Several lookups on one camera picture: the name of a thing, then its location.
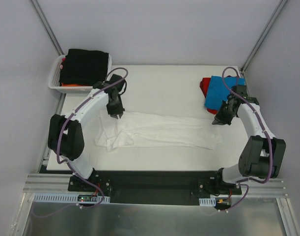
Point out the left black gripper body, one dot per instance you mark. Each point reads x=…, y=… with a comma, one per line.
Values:
x=115, y=108

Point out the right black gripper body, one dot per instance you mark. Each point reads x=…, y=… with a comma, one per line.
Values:
x=223, y=115

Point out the white t shirt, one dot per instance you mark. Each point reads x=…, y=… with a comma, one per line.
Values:
x=137, y=130

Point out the blue t shirt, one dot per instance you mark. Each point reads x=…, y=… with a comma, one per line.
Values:
x=217, y=94

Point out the red t shirt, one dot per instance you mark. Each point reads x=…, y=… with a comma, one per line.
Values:
x=205, y=84

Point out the white plastic basket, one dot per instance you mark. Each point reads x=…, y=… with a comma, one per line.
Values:
x=54, y=83

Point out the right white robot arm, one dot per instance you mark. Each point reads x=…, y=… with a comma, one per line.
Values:
x=263, y=153

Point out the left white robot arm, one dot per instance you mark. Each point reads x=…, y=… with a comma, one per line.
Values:
x=66, y=138

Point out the black t shirt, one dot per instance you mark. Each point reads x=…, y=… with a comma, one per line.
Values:
x=84, y=67

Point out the pink t shirt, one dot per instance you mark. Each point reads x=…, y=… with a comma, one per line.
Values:
x=62, y=62

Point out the right white cable duct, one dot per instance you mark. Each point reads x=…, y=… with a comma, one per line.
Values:
x=207, y=202

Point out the white cable duct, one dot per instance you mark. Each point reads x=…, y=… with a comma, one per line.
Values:
x=70, y=198
x=207, y=202

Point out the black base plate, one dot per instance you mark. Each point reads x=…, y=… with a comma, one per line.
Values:
x=180, y=188

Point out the aluminium rail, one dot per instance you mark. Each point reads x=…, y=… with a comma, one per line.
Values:
x=58, y=183

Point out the left white cable duct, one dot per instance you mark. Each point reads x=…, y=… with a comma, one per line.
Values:
x=70, y=198

